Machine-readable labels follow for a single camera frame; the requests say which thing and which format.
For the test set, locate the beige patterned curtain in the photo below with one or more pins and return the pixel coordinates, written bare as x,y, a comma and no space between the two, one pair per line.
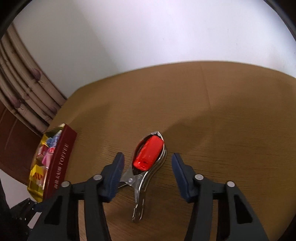
26,91

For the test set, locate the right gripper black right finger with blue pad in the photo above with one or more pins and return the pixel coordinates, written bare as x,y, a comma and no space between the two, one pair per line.
236,218

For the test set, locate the pink rectangular eraser block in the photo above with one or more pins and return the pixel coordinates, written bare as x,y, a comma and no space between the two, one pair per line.
47,159

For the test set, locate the red gold-lined tin box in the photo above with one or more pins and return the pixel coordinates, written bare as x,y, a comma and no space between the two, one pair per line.
59,141

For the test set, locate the metal clip with red block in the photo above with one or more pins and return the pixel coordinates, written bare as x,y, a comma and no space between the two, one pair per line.
148,157

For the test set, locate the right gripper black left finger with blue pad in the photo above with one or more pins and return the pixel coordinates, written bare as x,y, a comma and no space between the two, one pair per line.
59,215

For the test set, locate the brown wooden door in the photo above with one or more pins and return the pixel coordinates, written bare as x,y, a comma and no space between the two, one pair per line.
18,145

